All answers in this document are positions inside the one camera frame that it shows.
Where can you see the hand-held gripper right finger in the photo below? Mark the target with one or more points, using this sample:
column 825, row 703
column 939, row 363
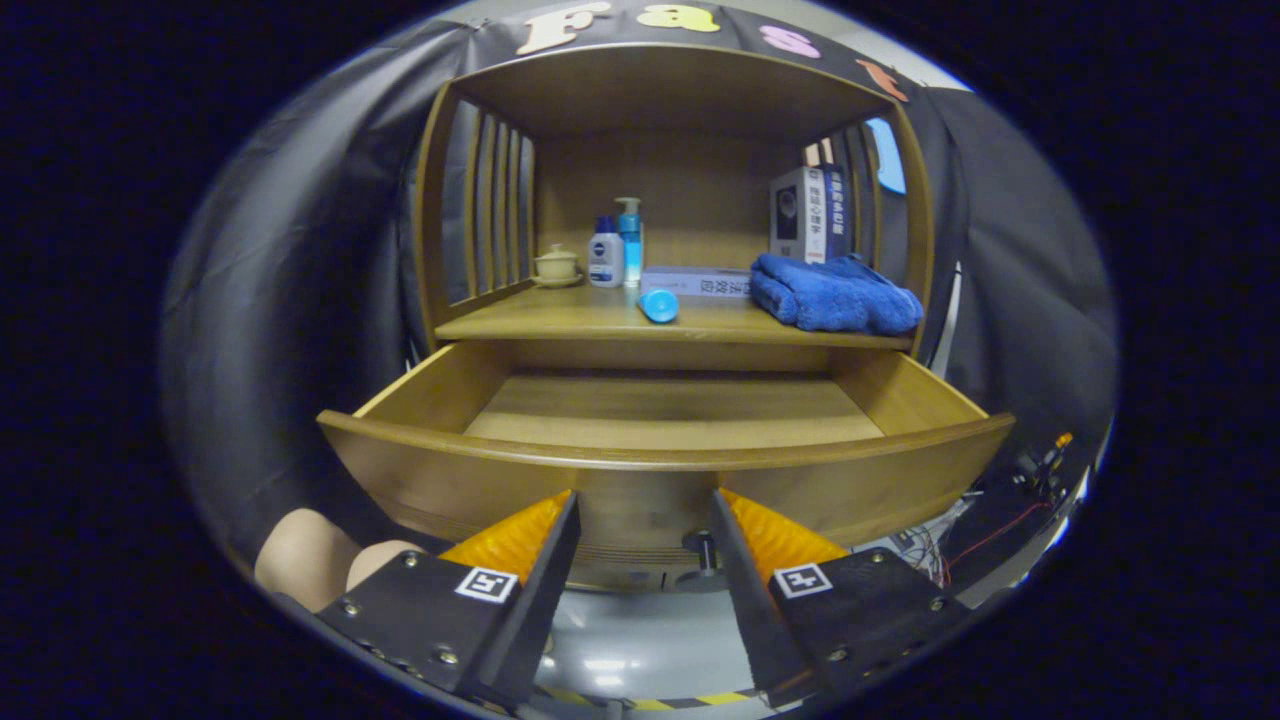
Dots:
column 840, row 620

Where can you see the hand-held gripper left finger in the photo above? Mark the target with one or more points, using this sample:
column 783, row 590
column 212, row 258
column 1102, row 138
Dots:
column 470, row 620

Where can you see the wooden drawer with black knob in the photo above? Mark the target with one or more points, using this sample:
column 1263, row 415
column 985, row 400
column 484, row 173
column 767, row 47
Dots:
column 650, row 410

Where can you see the white blue cosmetic tube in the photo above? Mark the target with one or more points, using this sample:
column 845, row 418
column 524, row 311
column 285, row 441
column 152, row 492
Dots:
column 659, row 306

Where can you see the wooden countertop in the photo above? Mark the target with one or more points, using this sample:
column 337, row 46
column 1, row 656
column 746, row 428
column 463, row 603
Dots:
column 560, row 320

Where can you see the wooden cabinet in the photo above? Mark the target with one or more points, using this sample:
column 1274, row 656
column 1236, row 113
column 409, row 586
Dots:
column 650, row 90

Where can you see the yellow black floor tape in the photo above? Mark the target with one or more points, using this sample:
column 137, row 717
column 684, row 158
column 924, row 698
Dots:
column 650, row 703

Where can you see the orange black tool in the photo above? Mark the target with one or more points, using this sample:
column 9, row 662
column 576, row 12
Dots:
column 1045, row 460

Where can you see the blue towel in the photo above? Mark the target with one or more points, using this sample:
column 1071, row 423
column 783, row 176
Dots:
column 835, row 295

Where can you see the beige teacup with saucer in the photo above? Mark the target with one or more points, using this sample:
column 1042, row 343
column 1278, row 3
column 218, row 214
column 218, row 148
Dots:
column 557, row 265

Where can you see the flat white book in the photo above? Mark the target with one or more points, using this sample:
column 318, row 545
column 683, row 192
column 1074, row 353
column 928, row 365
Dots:
column 700, row 280

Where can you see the white lotion bottle blue cap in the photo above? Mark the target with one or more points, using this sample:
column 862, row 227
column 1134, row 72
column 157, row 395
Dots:
column 605, row 260

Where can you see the blue pump bottle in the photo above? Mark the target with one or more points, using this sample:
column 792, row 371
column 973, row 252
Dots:
column 630, row 245

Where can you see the dark blue book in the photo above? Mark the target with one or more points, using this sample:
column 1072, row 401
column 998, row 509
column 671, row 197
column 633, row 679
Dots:
column 837, row 210

